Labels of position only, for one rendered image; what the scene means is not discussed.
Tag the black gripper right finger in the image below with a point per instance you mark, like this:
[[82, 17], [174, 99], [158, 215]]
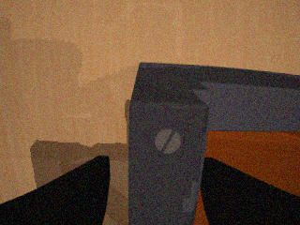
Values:
[[231, 197]]

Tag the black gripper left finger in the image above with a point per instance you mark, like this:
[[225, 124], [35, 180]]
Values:
[[78, 197]]

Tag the orange l-shaped part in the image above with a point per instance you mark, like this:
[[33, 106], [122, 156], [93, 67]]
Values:
[[272, 156]]

